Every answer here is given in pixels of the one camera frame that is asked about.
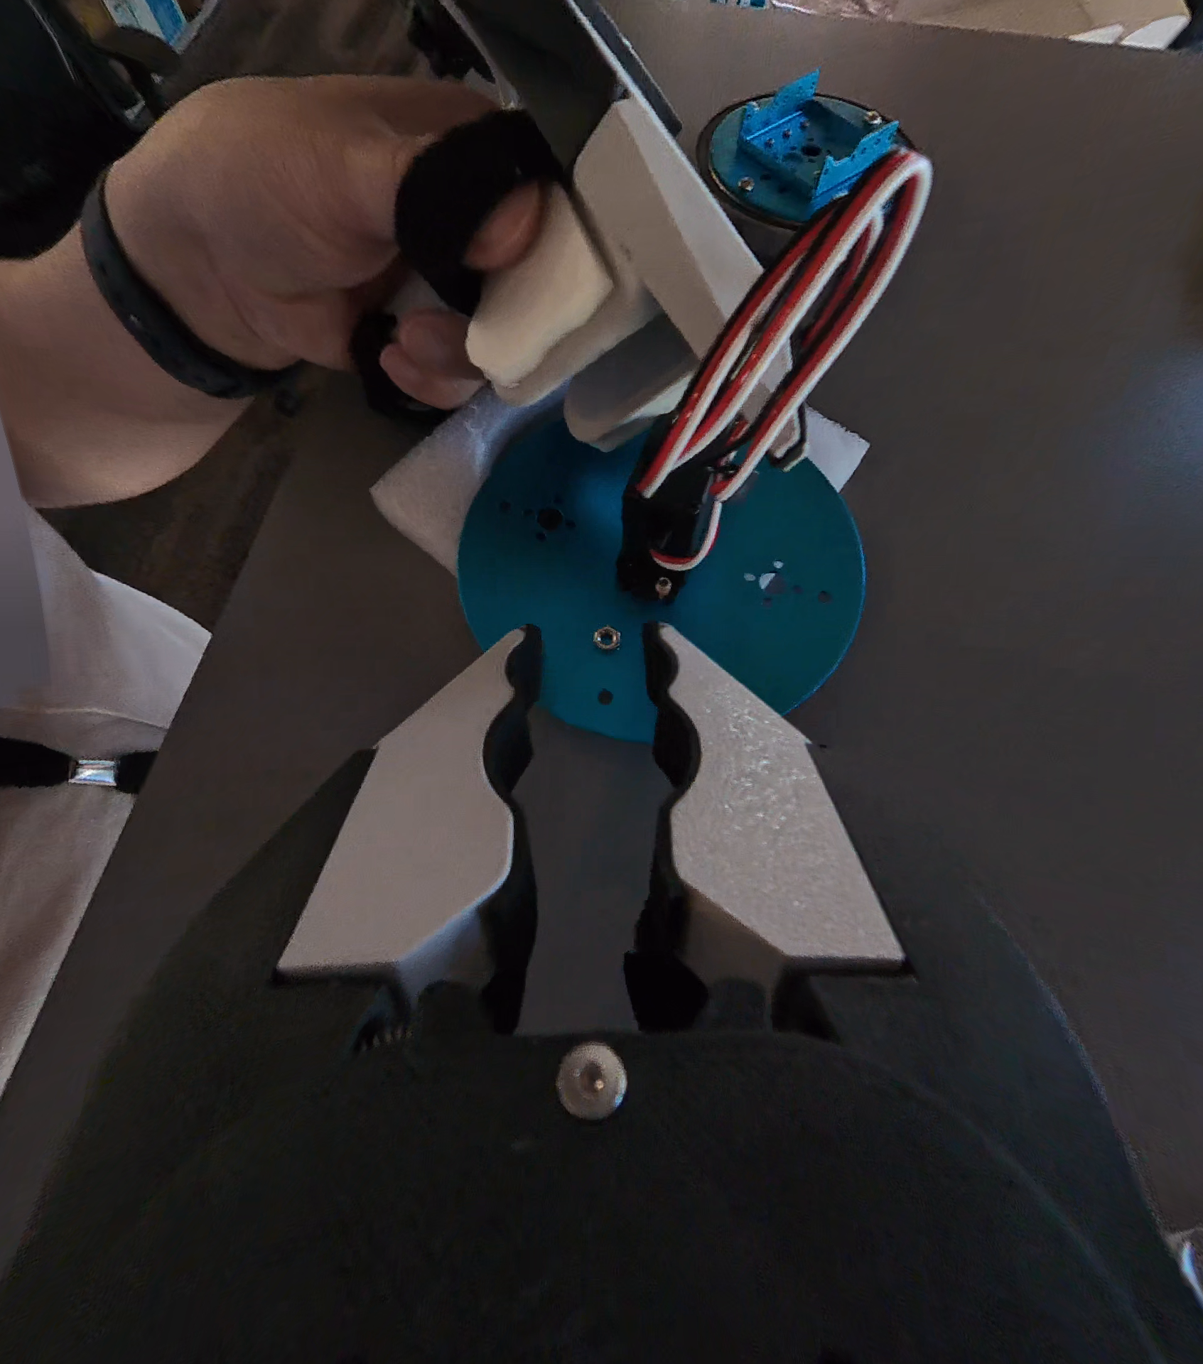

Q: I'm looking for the person's left forearm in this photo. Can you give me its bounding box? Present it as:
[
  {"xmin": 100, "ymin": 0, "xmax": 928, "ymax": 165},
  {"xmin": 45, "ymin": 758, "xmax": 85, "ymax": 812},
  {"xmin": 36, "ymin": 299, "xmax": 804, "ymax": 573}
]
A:
[{"xmin": 0, "ymin": 202, "xmax": 305, "ymax": 510}]

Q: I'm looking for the person in white shirt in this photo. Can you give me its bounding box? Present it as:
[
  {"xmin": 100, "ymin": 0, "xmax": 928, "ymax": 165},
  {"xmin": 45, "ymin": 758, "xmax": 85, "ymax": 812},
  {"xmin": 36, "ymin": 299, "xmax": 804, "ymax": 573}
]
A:
[{"xmin": 0, "ymin": 512, "xmax": 214, "ymax": 1207}]

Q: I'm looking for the black wristband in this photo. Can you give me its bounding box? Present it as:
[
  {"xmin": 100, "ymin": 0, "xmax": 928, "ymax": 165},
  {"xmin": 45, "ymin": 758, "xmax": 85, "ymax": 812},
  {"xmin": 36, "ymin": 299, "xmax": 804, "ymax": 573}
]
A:
[{"xmin": 82, "ymin": 168, "xmax": 291, "ymax": 404}]

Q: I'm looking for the blue metal bracket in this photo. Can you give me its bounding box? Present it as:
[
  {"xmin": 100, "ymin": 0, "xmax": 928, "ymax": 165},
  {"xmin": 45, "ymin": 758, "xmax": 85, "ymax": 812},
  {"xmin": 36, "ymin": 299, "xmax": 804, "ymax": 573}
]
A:
[{"xmin": 734, "ymin": 67, "xmax": 904, "ymax": 212}]

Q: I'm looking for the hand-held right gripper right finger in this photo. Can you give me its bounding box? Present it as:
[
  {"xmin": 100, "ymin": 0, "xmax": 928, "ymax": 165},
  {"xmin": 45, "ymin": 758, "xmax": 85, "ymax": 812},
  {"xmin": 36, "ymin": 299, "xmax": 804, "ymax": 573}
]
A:
[{"xmin": 628, "ymin": 623, "xmax": 909, "ymax": 989}]

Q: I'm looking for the stack of labelled cardboard boxes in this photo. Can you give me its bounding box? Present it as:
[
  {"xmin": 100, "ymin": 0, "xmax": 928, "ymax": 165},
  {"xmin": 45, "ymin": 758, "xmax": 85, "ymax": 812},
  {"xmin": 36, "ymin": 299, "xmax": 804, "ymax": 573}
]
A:
[{"xmin": 100, "ymin": 0, "xmax": 232, "ymax": 56}]

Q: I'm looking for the blue round metal plate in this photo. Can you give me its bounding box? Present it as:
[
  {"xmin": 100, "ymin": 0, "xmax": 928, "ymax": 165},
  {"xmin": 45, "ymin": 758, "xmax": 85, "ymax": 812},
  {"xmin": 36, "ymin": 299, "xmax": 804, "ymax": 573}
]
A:
[{"xmin": 457, "ymin": 415, "xmax": 868, "ymax": 745}]

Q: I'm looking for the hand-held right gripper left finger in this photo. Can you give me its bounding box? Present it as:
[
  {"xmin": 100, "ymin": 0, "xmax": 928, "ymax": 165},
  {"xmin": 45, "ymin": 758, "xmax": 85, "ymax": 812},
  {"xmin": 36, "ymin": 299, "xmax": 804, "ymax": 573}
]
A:
[{"xmin": 276, "ymin": 625, "xmax": 544, "ymax": 1027}]

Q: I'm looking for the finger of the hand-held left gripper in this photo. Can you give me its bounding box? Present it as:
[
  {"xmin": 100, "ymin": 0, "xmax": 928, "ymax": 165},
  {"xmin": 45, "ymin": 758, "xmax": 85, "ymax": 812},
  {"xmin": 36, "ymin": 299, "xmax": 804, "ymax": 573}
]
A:
[
  {"xmin": 562, "ymin": 323, "xmax": 706, "ymax": 452},
  {"xmin": 572, "ymin": 98, "xmax": 766, "ymax": 355}
]

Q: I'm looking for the black bag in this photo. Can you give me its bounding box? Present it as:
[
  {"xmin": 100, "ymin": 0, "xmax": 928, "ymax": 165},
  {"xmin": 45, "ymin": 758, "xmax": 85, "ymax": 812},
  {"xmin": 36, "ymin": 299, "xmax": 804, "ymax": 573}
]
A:
[{"xmin": 0, "ymin": 0, "xmax": 181, "ymax": 269}]

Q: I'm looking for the black servo motor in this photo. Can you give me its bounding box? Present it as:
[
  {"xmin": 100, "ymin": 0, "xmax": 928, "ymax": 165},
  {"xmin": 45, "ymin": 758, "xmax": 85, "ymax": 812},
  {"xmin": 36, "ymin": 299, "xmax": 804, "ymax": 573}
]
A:
[{"xmin": 615, "ymin": 421, "xmax": 744, "ymax": 601}]

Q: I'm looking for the silver round bearing base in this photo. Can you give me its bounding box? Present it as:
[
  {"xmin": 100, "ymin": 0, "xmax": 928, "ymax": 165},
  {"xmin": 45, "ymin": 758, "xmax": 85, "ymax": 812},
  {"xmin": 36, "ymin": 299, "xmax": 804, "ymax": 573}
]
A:
[{"xmin": 696, "ymin": 95, "xmax": 918, "ymax": 260}]

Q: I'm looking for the person's left hand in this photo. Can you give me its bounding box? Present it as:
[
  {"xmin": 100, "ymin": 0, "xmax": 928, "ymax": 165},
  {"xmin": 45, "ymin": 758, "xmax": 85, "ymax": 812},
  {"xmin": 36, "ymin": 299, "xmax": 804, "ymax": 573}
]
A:
[{"xmin": 106, "ymin": 77, "xmax": 552, "ymax": 414}]

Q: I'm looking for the red white black servo cable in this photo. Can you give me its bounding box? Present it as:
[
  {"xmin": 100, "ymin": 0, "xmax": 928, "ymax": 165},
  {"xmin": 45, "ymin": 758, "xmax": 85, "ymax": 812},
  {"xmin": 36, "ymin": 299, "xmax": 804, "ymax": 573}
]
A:
[{"xmin": 636, "ymin": 149, "xmax": 936, "ymax": 569}]

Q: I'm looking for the dark grey desk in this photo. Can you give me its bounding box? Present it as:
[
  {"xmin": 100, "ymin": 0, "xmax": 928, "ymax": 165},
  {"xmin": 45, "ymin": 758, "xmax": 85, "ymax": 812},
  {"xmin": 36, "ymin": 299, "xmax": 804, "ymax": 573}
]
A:
[{"xmin": 0, "ymin": 0, "xmax": 1203, "ymax": 1364}]

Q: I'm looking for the white foam sheet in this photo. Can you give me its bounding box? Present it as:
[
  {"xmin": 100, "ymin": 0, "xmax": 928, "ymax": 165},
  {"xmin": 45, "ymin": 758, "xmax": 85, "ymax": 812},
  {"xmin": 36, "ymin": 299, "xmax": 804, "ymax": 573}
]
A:
[{"xmin": 369, "ymin": 402, "xmax": 872, "ymax": 559}]

